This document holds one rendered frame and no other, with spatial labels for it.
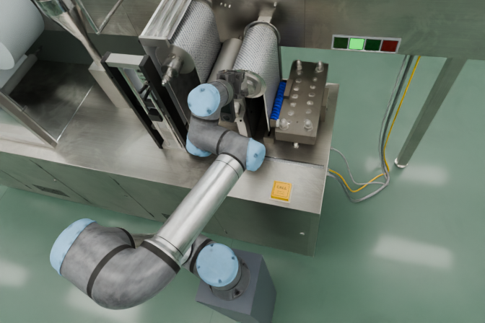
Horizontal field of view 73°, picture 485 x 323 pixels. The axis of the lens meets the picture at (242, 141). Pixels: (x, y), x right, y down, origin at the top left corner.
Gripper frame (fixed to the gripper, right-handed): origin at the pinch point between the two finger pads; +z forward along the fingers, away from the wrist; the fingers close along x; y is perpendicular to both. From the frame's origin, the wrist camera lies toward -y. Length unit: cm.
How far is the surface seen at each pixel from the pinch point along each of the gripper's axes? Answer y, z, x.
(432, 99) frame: -9, 76, -78
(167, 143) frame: -30, 14, 37
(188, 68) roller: 4.9, 2.2, 21.2
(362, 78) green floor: -14, 182, -50
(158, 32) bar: 17.2, -7.7, 27.1
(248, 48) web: 13.1, 9.3, 0.8
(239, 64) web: 7.8, 3.7, 2.3
